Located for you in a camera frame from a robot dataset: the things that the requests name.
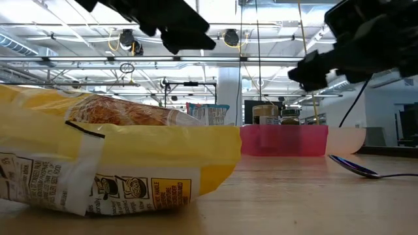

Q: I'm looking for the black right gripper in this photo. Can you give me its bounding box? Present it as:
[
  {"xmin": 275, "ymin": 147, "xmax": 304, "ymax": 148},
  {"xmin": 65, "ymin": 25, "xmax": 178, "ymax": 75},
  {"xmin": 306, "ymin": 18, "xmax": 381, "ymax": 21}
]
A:
[{"xmin": 287, "ymin": 41, "xmax": 404, "ymax": 92}]

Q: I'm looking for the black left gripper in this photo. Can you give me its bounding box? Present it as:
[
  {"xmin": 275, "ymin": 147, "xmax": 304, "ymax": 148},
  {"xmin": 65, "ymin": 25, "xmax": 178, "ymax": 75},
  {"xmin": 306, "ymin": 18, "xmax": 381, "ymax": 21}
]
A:
[{"xmin": 97, "ymin": 0, "xmax": 217, "ymax": 55}]

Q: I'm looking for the green small bottle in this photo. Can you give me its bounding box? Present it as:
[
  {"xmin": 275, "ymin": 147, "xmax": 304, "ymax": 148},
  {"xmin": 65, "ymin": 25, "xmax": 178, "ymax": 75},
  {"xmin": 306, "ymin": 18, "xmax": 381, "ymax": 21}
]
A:
[{"xmin": 280, "ymin": 108, "xmax": 301, "ymax": 126}]

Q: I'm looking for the tan-lid spice jar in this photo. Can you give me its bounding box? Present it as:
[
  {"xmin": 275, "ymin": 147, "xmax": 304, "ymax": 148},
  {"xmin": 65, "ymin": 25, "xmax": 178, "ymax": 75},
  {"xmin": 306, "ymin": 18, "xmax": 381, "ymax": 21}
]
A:
[{"xmin": 251, "ymin": 104, "xmax": 280, "ymax": 126}]

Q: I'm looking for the multicoloured ramen noodle packet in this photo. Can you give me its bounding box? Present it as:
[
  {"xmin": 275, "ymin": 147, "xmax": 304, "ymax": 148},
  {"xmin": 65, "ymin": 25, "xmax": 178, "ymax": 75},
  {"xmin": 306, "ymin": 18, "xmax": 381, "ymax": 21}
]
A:
[{"xmin": 185, "ymin": 102, "xmax": 231, "ymax": 127}]

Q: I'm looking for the iridescent purple spoon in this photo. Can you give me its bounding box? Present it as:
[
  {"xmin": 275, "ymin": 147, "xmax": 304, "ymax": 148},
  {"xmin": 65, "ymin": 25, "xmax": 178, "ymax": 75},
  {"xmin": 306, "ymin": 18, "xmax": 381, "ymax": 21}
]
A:
[{"xmin": 328, "ymin": 154, "xmax": 418, "ymax": 180}]

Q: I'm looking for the yellow ramen noodle packet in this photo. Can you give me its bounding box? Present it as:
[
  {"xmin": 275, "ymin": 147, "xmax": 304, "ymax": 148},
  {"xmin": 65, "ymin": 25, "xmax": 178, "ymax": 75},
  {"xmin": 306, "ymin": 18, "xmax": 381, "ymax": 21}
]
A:
[{"xmin": 0, "ymin": 84, "xmax": 243, "ymax": 218}]

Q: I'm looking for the red plastic tray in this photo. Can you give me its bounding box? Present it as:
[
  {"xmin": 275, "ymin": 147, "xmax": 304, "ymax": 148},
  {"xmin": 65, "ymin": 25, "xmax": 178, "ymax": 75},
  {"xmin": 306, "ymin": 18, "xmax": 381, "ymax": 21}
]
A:
[{"xmin": 239, "ymin": 124, "xmax": 329, "ymax": 157}]

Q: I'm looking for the black screen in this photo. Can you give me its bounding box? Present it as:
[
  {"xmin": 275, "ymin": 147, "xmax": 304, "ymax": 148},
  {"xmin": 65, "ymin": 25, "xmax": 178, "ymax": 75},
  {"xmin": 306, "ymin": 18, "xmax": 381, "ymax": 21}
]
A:
[{"xmin": 244, "ymin": 100, "xmax": 287, "ymax": 127}]

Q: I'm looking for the translucent pink bowl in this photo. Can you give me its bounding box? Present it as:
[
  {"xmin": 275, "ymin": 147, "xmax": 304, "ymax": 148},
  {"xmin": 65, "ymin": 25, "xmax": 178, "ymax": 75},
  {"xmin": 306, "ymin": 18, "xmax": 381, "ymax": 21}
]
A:
[{"xmin": 326, "ymin": 127, "xmax": 367, "ymax": 155}]

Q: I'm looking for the white pillar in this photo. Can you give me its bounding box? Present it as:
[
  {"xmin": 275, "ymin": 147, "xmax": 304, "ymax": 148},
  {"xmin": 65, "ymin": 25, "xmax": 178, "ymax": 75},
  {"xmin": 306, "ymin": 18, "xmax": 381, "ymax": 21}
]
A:
[{"xmin": 216, "ymin": 67, "xmax": 244, "ymax": 127}]

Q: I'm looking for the grey background box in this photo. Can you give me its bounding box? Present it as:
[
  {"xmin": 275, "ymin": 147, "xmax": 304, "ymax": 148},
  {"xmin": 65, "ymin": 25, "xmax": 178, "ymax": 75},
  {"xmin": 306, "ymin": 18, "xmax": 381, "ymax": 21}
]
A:
[{"xmin": 364, "ymin": 127, "xmax": 387, "ymax": 147}]

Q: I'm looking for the dark cabinet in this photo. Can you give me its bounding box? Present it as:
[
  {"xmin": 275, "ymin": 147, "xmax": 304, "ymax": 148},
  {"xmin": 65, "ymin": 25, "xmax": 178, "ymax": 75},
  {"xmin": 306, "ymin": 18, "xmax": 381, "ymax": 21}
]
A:
[{"xmin": 394, "ymin": 103, "xmax": 418, "ymax": 133}]

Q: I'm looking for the black ceiling cable reel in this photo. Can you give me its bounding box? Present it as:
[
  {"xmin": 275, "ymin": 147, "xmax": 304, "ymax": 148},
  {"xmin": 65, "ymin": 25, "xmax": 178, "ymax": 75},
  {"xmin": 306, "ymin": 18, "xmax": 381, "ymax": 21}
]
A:
[
  {"xmin": 222, "ymin": 28, "xmax": 242, "ymax": 48},
  {"xmin": 118, "ymin": 28, "xmax": 145, "ymax": 57}
]

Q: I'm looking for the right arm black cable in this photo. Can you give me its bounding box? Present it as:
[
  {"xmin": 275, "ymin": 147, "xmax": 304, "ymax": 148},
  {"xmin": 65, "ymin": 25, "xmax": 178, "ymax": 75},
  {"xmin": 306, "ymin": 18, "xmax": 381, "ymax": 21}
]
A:
[{"xmin": 338, "ymin": 75, "xmax": 372, "ymax": 129}]

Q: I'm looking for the distant black frame stand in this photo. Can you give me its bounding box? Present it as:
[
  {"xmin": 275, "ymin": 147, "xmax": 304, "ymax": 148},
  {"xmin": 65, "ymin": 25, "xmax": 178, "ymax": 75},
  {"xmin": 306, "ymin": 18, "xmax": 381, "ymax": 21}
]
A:
[{"xmin": 164, "ymin": 81, "xmax": 219, "ymax": 127}]

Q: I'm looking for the black hanging cable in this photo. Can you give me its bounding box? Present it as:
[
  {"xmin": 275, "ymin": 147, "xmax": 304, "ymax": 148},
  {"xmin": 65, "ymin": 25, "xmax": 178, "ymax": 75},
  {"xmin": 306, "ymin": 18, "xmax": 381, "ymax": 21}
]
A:
[{"xmin": 254, "ymin": 0, "xmax": 263, "ymax": 102}]

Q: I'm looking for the long ceiling light rail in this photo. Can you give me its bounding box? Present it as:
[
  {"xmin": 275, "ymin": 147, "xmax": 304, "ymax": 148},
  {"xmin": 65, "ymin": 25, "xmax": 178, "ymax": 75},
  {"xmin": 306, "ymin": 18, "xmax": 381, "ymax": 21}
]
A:
[{"xmin": 0, "ymin": 55, "xmax": 304, "ymax": 63}]

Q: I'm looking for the black aluminium table frame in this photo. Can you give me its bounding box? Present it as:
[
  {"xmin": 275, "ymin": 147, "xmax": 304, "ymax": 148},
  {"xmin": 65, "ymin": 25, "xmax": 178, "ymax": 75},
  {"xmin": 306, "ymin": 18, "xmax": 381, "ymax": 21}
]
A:
[{"xmin": 357, "ymin": 145, "xmax": 418, "ymax": 160}]

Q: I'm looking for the ribbed ventilation duct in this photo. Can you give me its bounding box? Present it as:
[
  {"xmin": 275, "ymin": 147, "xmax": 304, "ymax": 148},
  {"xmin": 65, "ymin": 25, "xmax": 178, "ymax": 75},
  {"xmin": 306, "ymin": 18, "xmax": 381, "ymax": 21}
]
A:
[{"xmin": 0, "ymin": 33, "xmax": 39, "ymax": 57}]

